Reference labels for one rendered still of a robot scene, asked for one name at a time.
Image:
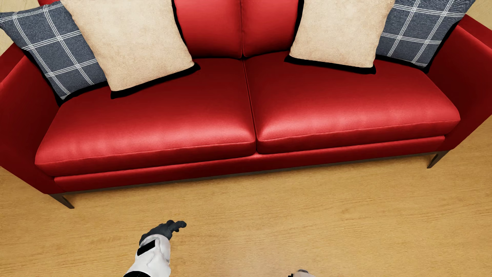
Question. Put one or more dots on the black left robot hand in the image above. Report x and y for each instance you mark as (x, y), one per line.
(163, 229)

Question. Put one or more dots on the red leather sofa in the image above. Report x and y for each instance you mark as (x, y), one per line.
(246, 111)

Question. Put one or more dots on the beige suede cushion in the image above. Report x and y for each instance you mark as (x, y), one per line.
(130, 42)
(340, 30)

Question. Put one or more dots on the grey plaid cushion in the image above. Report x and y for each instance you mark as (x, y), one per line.
(53, 46)
(417, 32)

